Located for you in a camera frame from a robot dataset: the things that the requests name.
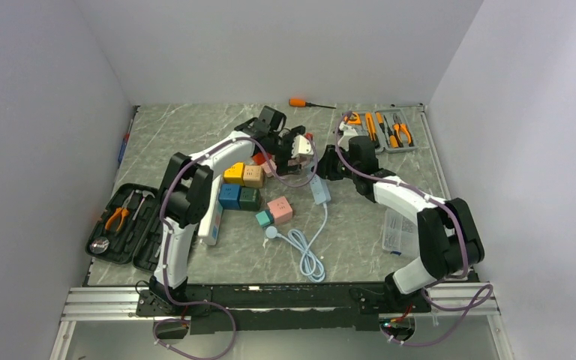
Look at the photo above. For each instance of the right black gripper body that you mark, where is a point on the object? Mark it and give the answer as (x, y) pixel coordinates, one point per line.
(334, 169)

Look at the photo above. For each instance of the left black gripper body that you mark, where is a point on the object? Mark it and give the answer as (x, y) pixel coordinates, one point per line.
(281, 148)

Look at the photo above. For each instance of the red cube adapter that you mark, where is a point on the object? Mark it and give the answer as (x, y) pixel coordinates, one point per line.
(259, 159)

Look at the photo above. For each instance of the pink power strip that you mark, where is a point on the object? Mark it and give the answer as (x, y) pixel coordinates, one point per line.
(269, 168)

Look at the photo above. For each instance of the beige cube adapter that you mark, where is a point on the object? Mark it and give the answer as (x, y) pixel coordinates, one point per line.
(253, 176)

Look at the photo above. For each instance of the grey tool tray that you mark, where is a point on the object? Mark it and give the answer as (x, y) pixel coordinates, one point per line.
(388, 129)

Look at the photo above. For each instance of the light blue power strip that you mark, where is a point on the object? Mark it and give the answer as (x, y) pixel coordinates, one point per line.
(319, 190)

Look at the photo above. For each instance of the yellow cube adapter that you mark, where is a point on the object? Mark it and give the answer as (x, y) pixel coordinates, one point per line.
(235, 174)

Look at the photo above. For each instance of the green cube adapter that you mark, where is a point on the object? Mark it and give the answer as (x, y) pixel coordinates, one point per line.
(250, 199)

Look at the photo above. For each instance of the blue cube adapter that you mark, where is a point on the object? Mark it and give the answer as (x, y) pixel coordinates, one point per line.
(229, 196)

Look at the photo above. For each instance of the pink cube socket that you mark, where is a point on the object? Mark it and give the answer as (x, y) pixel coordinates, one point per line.
(280, 210)

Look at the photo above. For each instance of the clear screw box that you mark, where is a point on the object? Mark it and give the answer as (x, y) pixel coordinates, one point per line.
(399, 235)

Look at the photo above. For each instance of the teal cube plug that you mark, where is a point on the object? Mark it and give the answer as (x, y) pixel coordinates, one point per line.
(265, 218)

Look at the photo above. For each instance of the white power strip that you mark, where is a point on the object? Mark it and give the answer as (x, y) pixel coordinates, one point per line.
(208, 229)

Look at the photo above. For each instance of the black tool case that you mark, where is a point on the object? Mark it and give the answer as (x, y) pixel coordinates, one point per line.
(128, 230)

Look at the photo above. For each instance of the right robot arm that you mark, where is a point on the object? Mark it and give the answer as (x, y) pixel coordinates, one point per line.
(448, 238)

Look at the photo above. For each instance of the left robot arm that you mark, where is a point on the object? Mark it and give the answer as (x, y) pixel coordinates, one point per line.
(186, 191)

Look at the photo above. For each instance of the red blue pen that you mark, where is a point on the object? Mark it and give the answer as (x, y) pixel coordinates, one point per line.
(124, 142)

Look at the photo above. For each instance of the orange pliers in case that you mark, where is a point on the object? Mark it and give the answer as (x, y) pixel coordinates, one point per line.
(116, 221)

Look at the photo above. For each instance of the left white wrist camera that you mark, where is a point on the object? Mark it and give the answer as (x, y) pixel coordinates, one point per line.
(302, 150)

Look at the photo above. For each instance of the orange handled screwdriver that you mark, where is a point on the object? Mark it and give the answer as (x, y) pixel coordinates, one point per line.
(301, 103)

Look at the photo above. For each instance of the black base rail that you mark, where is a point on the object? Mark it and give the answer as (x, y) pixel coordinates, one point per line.
(288, 306)

